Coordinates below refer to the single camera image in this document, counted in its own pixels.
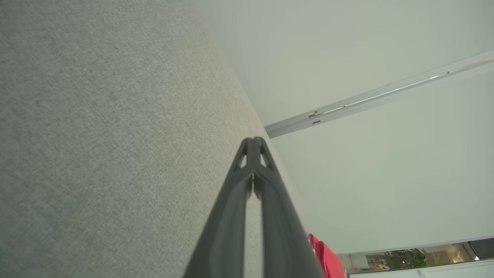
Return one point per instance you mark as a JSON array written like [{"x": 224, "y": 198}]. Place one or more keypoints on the grey metal frame post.
[{"x": 347, "y": 108}]

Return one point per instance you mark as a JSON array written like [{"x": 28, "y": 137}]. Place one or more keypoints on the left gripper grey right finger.
[{"x": 285, "y": 239}]

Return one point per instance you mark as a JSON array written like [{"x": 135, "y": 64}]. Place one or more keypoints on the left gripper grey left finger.
[{"x": 224, "y": 231}]

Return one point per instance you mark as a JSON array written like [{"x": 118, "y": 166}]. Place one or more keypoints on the green potted plant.
[{"x": 409, "y": 258}]

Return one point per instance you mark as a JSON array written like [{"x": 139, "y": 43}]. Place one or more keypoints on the red and white jersey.
[{"x": 332, "y": 262}]

